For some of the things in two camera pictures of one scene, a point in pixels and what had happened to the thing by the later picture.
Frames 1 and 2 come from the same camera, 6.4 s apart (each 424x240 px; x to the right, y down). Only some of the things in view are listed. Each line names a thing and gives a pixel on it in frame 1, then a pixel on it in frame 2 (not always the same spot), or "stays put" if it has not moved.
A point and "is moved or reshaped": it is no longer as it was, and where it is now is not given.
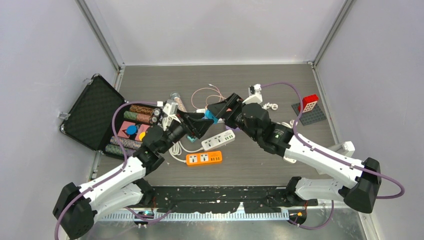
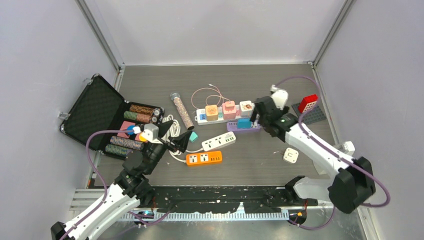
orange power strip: (206, 157) stays put
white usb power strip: (218, 140) stays put
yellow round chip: (141, 135) stays put
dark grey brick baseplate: (316, 115) stays put
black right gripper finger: (229, 114) -> (268, 119)
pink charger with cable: (209, 96) stays put
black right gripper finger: (220, 109) -> (255, 116)
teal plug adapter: (192, 140) stays put
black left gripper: (196, 123) -> (181, 141)
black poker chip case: (90, 121) stays put
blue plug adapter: (208, 115) is moved or reshaped
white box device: (347, 149) stays put
